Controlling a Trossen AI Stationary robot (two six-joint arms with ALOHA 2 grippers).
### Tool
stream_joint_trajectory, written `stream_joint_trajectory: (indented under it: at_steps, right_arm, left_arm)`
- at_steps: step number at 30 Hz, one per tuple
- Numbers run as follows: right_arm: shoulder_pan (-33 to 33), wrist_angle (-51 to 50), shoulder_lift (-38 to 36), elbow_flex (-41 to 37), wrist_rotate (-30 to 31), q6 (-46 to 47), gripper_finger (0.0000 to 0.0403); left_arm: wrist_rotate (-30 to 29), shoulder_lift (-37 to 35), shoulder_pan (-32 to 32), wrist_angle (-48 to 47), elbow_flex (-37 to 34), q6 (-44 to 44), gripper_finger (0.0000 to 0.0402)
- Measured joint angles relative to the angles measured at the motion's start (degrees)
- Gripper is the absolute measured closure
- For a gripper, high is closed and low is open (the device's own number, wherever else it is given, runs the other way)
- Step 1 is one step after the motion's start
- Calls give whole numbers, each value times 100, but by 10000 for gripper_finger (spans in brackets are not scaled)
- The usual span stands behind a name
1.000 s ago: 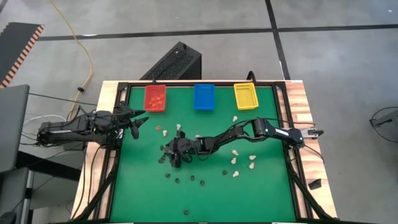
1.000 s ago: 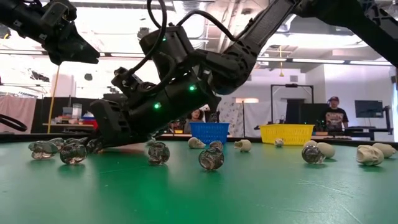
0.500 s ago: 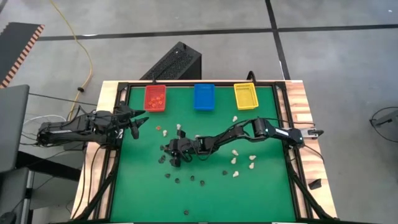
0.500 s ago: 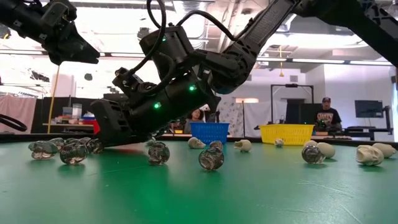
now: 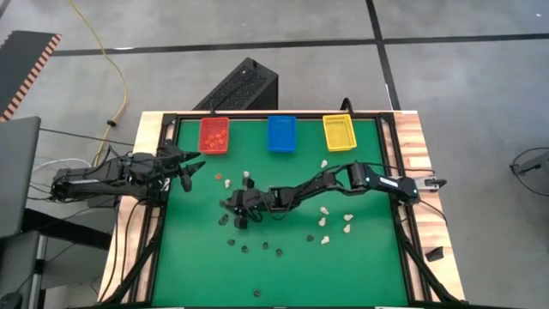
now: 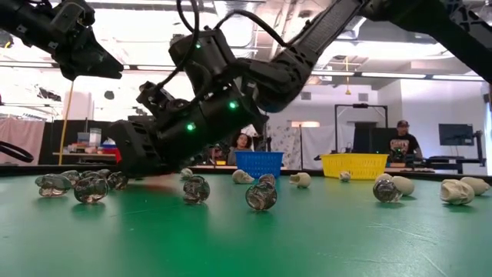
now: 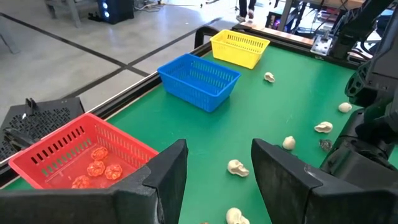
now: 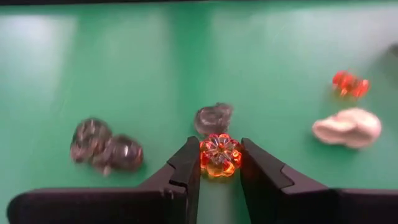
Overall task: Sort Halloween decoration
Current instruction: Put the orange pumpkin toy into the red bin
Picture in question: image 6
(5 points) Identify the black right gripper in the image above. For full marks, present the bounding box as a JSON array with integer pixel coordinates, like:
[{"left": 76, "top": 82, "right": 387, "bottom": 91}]
[{"left": 108, "top": 80, "right": 268, "bottom": 180}]

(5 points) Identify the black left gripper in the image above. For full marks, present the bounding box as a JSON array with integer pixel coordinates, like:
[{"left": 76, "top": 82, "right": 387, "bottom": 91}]
[{"left": 48, "top": 27, "right": 125, "bottom": 82}]

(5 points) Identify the clear plastic container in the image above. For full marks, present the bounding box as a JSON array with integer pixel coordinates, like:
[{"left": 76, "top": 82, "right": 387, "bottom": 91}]
[{"left": 88, "top": 127, "right": 103, "bottom": 148}]

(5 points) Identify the cluster of grey pieces left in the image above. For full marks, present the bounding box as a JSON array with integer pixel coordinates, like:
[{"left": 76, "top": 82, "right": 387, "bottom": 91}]
[{"left": 73, "top": 176, "right": 110, "bottom": 205}]

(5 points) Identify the cluttered work table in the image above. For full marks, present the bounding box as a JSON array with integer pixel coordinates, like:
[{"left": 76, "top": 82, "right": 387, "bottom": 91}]
[{"left": 52, "top": 151, "right": 116, "bottom": 166}]

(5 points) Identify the pink curtain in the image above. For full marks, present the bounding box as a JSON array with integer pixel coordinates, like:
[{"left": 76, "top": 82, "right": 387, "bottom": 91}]
[{"left": 0, "top": 117, "right": 46, "bottom": 166}]

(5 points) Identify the person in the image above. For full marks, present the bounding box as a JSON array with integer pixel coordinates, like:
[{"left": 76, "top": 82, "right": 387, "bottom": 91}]
[
  {"left": 387, "top": 119, "right": 424, "bottom": 162},
  {"left": 227, "top": 132, "right": 254, "bottom": 166}
]

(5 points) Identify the blue plastic basket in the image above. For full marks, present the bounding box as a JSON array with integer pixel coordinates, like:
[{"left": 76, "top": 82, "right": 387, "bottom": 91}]
[{"left": 234, "top": 150, "right": 285, "bottom": 179}]

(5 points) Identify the white patterned sheet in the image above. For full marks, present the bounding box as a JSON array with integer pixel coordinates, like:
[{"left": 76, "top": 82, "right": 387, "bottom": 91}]
[{"left": 267, "top": 125, "right": 303, "bottom": 170}]

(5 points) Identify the yellow plastic basket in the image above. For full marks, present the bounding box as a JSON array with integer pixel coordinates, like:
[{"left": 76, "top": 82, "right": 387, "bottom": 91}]
[{"left": 321, "top": 153, "right": 390, "bottom": 181}]

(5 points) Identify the yellow hanging pendant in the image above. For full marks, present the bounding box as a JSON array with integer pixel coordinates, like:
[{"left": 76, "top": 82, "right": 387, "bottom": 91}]
[{"left": 344, "top": 56, "right": 352, "bottom": 96}]

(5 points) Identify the long ceiling strip light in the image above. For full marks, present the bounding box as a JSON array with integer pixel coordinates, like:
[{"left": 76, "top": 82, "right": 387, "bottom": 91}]
[{"left": 0, "top": 61, "right": 486, "bottom": 82}]

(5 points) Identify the black desk stand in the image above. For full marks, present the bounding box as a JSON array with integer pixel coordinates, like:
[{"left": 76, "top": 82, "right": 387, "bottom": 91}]
[{"left": 424, "top": 130, "right": 487, "bottom": 175}]

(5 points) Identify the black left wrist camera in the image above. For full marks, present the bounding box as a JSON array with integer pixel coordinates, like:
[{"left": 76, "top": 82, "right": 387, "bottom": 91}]
[{"left": 49, "top": 0, "right": 96, "bottom": 38}]

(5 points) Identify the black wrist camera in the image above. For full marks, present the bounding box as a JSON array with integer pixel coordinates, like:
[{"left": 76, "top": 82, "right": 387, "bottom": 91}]
[
  {"left": 49, "top": 0, "right": 96, "bottom": 38},
  {"left": 168, "top": 28, "right": 249, "bottom": 99}
]

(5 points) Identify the yellow hanging cable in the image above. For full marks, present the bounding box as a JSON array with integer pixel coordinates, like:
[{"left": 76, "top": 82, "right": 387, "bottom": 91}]
[{"left": 58, "top": 80, "right": 75, "bottom": 166}]

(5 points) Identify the black partition wall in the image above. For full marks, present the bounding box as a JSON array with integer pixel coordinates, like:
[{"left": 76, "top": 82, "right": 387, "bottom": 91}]
[{"left": 38, "top": 118, "right": 116, "bottom": 166}]

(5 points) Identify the black looped cable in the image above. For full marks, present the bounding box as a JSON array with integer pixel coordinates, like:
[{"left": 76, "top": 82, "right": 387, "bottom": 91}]
[{"left": 0, "top": 140, "right": 35, "bottom": 164}]

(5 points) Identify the black table border rail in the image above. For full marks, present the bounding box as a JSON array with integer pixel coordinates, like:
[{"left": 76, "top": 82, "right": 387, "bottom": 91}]
[{"left": 0, "top": 164, "right": 492, "bottom": 184}]

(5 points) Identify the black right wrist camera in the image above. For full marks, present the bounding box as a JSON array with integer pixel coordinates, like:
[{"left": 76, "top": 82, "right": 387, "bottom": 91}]
[{"left": 168, "top": 28, "right": 249, "bottom": 99}]

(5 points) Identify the black camera cable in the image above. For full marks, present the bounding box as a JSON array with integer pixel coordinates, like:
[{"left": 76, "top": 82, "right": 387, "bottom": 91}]
[{"left": 155, "top": 0, "right": 201, "bottom": 90}]

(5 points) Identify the black metal frame stand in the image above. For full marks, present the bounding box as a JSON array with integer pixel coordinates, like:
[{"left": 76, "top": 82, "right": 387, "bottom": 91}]
[{"left": 334, "top": 102, "right": 389, "bottom": 155}]

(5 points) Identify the black wall monitor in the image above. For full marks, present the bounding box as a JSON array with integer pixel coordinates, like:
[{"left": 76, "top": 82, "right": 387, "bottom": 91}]
[{"left": 438, "top": 123, "right": 475, "bottom": 147}]

